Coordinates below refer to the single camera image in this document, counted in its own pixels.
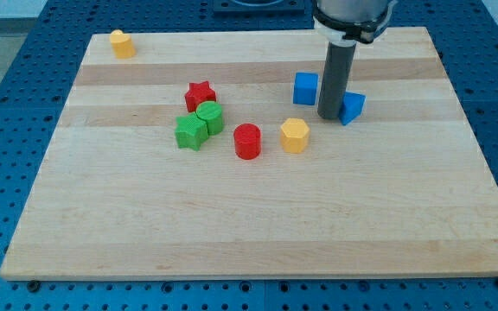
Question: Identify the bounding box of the blue cube block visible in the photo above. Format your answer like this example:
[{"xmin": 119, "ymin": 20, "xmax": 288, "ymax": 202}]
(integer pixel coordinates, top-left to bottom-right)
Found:
[{"xmin": 292, "ymin": 72, "xmax": 319, "ymax": 105}]

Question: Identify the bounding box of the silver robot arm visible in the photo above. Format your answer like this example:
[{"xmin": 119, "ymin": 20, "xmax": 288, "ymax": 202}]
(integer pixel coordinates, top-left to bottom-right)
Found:
[{"xmin": 312, "ymin": 0, "xmax": 398, "ymax": 47}]

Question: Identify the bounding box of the red cylinder block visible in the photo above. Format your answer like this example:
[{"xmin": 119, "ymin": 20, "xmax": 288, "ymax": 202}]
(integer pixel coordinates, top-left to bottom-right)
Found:
[{"xmin": 233, "ymin": 124, "xmax": 261, "ymax": 160}]

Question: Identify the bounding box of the yellow hexagon block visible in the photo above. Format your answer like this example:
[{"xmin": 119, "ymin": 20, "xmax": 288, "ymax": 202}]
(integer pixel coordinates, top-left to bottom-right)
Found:
[{"xmin": 280, "ymin": 118, "xmax": 310, "ymax": 154}]

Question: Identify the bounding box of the green cylinder block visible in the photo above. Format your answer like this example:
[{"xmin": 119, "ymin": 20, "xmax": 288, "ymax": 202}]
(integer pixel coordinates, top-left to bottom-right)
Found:
[{"xmin": 195, "ymin": 101, "xmax": 224, "ymax": 136}]

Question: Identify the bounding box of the green star block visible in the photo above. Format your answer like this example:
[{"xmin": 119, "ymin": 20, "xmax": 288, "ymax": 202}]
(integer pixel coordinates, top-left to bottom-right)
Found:
[{"xmin": 175, "ymin": 112, "xmax": 208, "ymax": 151}]

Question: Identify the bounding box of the red star block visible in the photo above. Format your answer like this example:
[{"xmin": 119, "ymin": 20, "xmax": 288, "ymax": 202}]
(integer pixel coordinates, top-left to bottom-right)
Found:
[{"xmin": 184, "ymin": 80, "xmax": 217, "ymax": 112}]

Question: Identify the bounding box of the blue triangular prism block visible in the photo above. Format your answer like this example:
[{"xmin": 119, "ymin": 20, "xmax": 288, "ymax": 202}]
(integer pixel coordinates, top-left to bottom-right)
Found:
[{"xmin": 339, "ymin": 92, "xmax": 366, "ymax": 125}]

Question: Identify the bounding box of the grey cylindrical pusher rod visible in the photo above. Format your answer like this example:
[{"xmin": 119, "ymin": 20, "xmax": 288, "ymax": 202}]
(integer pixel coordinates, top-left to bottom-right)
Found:
[{"xmin": 317, "ymin": 42, "xmax": 356, "ymax": 119}]

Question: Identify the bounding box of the wooden board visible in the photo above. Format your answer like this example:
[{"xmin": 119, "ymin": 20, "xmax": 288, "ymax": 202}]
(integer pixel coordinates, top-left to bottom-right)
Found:
[{"xmin": 0, "ymin": 27, "xmax": 498, "ymax": 281}]

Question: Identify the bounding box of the yellow heart block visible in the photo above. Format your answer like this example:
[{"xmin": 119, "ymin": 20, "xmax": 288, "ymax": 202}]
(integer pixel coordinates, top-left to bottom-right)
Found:
[{"xmin": 109, "ymin": 29, "xmax": 137, "ymax": 59}]

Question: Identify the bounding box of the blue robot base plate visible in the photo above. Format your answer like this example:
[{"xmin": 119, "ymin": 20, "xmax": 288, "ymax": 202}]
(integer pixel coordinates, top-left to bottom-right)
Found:
[{"xmin": 211, "ymin": 0, "xmax": 305, "ymax": 14}]

